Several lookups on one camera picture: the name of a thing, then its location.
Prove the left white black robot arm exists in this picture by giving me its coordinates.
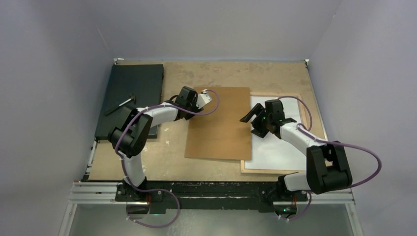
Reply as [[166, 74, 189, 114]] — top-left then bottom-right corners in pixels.
[[108, 86, 213, 201]]

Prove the wooden picture frame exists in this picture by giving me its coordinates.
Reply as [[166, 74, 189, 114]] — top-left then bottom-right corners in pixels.
[[240, 91, 308, 175]]

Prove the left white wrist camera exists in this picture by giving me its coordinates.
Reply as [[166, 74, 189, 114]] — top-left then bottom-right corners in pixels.
[[196, 89, 212, 109]]

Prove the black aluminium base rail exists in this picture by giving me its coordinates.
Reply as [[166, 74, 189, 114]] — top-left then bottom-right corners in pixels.
[[69, 181, 354, 214]]

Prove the brown frame backing board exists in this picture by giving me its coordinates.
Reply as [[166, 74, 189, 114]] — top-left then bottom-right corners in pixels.
[[184, 87, 252, 160]]

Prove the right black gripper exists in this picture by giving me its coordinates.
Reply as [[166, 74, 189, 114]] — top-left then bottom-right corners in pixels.
[[239, 103, 272, 138]]

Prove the small black metal hammer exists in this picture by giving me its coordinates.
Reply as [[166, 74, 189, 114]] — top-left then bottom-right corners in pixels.
[[104, 94, 136, 116]]

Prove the black flat box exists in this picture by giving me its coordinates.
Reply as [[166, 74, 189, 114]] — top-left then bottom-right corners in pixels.
[[94, 64, 164, 141]]

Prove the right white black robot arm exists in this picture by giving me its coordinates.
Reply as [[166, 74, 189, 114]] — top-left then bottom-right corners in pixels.
[[240, 99, 353, 200]]

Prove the printed photo with white border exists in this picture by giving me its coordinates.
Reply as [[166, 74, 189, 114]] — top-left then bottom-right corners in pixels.
[[244, 95, 308, 172]]

